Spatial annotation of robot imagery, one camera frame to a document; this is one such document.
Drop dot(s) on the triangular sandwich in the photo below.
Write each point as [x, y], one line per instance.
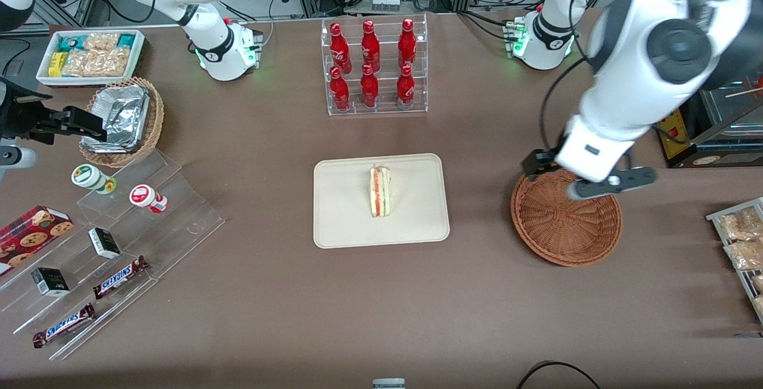
[380, 192]

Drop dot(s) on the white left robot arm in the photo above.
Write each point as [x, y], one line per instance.
[620, 109]

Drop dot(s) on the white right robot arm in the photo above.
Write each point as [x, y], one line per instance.
[205, 22]

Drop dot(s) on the brown wicker basket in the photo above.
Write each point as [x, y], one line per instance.
[566, 228]

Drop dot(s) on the light wicker basket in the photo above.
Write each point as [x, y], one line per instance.
[156, 121]

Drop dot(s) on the metal snack display tray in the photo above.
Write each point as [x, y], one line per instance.
[715, 216]

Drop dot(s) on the cream plastic tray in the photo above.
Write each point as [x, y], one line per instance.
[340, 204]

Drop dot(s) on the white plastic snack bin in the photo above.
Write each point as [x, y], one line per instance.
[89, 82]

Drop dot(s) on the stacked aluminium foil containers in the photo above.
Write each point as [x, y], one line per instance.
[122, 115]

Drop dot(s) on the green lidded sunflower cup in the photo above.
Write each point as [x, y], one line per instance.
[86, 176]

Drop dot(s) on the yellow snack packet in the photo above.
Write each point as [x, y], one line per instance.
[56, 63]

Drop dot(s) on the clear bag of puffed snacks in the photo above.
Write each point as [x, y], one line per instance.
[113, 61]
[80, 63]
[102, 41]

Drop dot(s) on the black food warmer machine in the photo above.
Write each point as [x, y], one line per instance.
[676, 142]

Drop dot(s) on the teal snack packet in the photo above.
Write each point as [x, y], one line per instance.
[126, 40]
[70, 42]

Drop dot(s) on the red lidded yogurt cup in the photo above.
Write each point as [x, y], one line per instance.
[142, 195]

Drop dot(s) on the red tartan cookie box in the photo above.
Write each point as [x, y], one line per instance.
[30, 234]

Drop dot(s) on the small black carton box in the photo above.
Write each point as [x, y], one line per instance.
[104, 243]
[50, 282]

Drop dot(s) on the clear bag of nut snacks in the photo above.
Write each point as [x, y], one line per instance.
[739, 225]
[745, 255]

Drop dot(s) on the stainless steel pan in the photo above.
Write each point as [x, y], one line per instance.
[733, 121]

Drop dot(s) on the clear acrylic stepped stand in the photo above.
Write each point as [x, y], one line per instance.
[179, 222]

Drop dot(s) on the red cola bottle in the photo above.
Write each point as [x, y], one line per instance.
[340, 91]
[407, 43]
[405, 88]
[370, 46]
[338, 46]
[369, 88]

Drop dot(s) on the wooden skewer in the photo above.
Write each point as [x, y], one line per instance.
[745, 92]

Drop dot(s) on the Snickers chocolate bar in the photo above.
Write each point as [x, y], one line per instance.
[119, 277]
[64, 325]

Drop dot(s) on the clear acrylic bottle rack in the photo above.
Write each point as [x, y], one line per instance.
[384, 19]

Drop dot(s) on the white power strip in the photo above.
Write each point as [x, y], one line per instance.
[386, 3]

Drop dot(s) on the small grey device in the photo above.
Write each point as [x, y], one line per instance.
[388, 384]

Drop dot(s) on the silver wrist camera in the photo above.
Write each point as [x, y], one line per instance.
[18, 159]

